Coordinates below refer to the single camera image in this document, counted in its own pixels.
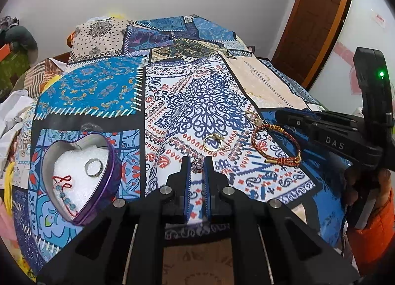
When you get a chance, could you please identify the person's right forearm orange sleeve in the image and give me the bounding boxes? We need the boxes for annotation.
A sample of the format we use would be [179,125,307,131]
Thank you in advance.
[346,169,395,277]

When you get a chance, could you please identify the brown wooden door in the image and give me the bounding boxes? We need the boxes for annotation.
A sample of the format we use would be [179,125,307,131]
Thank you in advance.
[271,0,355,88]

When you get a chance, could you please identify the purple heart-shaped tin box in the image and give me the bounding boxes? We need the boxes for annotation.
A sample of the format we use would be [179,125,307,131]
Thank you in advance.
[41,134,123,226]

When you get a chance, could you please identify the white foam pad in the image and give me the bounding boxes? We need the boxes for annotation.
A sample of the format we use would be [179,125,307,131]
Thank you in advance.
[53,148,109,221]

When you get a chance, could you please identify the brown striped cloth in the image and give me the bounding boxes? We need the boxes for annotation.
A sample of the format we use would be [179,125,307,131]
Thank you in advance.
[23,58,64,95]

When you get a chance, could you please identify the red string beaded bracelet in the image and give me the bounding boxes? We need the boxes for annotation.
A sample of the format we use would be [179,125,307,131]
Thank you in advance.
[51,174,79,218]

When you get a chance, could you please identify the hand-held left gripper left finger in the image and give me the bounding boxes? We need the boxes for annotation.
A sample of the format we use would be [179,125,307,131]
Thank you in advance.
[35,156,190,285]

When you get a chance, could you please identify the green patterned cloth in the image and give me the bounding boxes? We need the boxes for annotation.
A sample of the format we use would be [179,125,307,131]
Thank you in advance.
[0,50,30,95]

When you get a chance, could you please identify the white crumpled cloth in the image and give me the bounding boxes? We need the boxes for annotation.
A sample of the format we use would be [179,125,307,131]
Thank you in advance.
[0,90,35,150]

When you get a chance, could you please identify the red and gold cord bracelet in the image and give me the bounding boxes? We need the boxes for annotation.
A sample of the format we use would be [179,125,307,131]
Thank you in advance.
[250,123,302,167]

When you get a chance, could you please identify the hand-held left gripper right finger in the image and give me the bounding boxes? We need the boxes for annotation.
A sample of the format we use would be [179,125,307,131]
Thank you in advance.
[202,156,361,285]

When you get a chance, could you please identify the thin gold hoop earring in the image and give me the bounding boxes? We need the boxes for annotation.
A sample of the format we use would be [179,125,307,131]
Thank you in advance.
[245,111,265,126]

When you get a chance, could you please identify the dark green cushion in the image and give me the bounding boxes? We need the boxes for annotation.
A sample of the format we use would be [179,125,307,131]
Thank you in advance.
[4,25,39,58]

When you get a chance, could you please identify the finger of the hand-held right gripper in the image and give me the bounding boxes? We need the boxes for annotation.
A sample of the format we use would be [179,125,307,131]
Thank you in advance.
[317,111,365,127]
[274,109,318,133]

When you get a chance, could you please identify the gold ring with stone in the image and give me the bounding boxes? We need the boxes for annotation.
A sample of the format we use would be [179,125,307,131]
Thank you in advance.
[203,132,226,152]

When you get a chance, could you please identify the beige dotted patterned pillow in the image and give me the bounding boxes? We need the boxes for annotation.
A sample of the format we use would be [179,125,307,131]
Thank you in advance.
[67,19,129,64]

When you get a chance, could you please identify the red wall sticker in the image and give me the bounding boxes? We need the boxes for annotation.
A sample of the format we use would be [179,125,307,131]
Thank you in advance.
[373,13,388,29]

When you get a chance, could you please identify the silver ring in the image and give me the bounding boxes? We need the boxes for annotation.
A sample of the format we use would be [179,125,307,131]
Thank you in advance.
[84,158,103,177]

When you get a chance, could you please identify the pink wall decal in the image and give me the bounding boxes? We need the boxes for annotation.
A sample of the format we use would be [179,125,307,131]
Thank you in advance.
[335,40,366,95]

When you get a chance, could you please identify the yellow cloth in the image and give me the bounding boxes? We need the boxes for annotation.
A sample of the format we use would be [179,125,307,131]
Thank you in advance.
[0,161,17,220]

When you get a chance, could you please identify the person's right hand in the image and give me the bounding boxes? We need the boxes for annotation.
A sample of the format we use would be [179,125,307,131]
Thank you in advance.
[342,164,393,209]

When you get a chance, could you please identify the blue patchwork printed blanket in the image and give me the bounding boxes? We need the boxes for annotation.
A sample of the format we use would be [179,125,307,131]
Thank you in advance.
[12,15,351,277]

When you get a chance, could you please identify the brown patterned mat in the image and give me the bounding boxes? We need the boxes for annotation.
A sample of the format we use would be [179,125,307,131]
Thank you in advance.
[161,238,236,285]

